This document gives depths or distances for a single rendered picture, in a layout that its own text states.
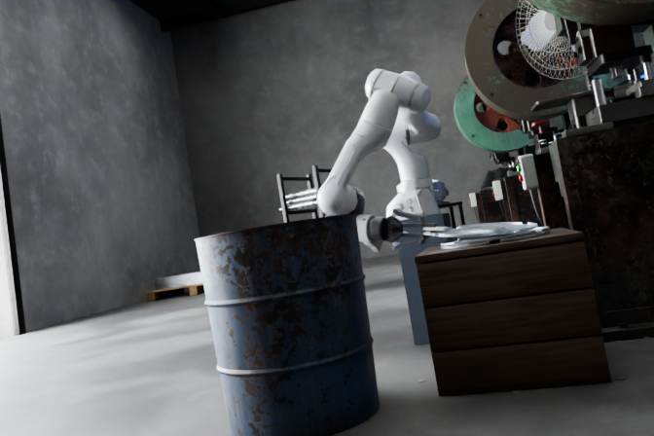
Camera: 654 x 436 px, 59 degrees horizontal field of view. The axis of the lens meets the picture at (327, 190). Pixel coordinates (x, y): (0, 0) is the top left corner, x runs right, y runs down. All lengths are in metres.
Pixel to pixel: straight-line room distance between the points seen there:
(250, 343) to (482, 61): 2.62
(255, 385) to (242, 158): 8.11
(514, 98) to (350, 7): 6.17
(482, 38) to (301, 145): 5.82
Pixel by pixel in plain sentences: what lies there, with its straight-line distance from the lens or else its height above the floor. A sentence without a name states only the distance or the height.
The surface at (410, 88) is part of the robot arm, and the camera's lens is 1.87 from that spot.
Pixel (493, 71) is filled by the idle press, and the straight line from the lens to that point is 3.58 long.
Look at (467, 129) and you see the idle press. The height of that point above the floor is 1.16.
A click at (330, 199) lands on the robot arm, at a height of 0.54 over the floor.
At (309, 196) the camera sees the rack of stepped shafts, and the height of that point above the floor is 0.74.
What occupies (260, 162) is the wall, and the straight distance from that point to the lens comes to 9.26.
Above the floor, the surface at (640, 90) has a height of 0.72.
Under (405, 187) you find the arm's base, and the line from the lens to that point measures 2.15.
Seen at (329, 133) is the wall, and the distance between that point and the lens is 9.02.
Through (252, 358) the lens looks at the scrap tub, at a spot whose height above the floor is 0.19.
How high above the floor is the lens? 0.44
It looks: 4 degrees up
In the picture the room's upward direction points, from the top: 9 degrees counter-clockwise
